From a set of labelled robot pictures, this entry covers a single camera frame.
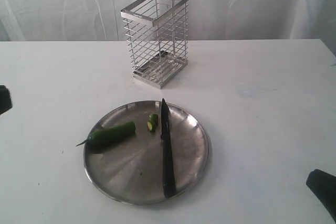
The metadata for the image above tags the white backdrop curtain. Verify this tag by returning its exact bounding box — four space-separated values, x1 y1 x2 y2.
1 0 335 52

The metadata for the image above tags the round steel plate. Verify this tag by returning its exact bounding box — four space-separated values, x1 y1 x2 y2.
83 100 211 205

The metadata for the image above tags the green cucumber piece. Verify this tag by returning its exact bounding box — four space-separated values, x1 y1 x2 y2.
147 114 159 132

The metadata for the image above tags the black knife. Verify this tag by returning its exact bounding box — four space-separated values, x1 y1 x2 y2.
161 98 176 198

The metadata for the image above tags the wire metal utensil rack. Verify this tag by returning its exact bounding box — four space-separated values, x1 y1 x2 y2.
120 0 189 89

